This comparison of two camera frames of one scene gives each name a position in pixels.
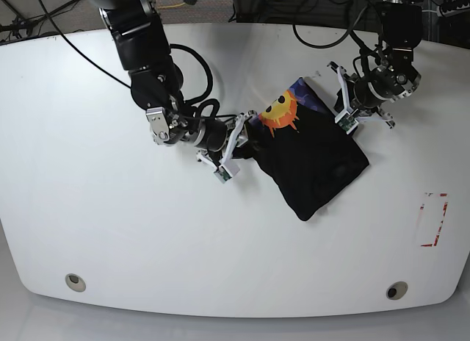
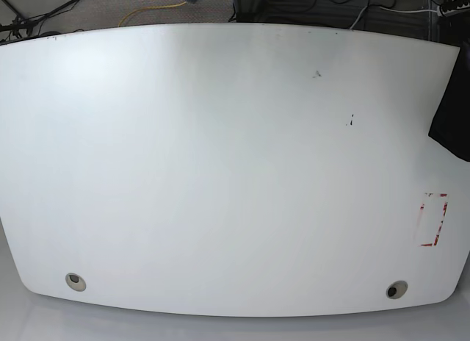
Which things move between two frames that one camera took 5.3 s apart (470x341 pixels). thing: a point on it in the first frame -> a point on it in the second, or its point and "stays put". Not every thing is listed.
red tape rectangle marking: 433,208 stays put
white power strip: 440,13 stays put
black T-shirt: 303,148 -> 450,128
